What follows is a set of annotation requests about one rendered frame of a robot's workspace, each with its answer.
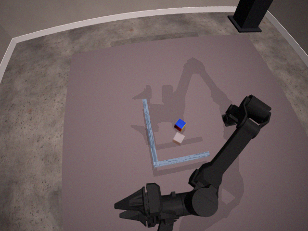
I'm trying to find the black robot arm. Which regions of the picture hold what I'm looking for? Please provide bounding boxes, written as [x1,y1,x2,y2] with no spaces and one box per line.
[156,95,271,231]

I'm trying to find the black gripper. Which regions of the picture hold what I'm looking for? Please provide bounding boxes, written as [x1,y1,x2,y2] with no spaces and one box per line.
[114,183,183,228]

